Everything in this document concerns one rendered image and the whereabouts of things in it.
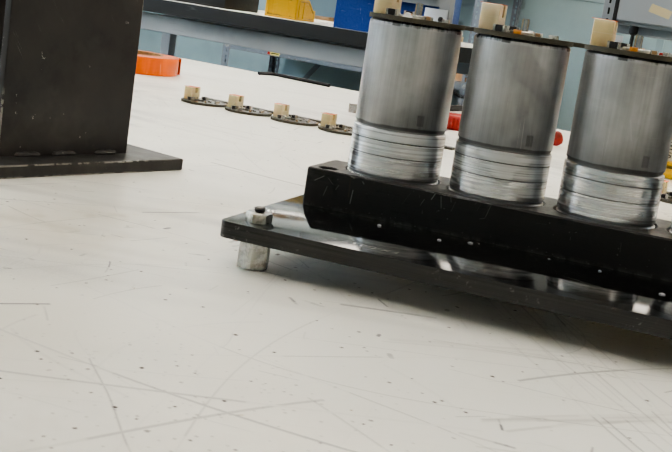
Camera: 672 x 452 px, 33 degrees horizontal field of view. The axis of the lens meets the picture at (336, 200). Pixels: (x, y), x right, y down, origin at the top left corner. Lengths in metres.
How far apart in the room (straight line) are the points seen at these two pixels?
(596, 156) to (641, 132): 0.01
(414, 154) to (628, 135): 0.05
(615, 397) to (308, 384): 0.06
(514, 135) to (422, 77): 0.03
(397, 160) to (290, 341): 0.09
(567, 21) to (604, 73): 4.65
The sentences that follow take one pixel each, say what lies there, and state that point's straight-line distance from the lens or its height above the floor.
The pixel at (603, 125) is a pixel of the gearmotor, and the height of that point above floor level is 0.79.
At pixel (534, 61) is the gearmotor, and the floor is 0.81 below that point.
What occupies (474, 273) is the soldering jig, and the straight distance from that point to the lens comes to 0.24.
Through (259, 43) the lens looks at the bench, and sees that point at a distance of 3.13.
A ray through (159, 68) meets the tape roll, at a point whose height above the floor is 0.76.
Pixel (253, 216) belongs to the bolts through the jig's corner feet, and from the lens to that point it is 0.26.
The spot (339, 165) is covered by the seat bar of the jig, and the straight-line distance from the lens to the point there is 0.30.
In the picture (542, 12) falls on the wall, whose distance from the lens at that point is 4.95.
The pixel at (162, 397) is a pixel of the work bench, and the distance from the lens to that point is 0.18.
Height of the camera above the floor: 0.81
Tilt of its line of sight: 10 degrees down
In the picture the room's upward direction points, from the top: 9 degrees clockwise
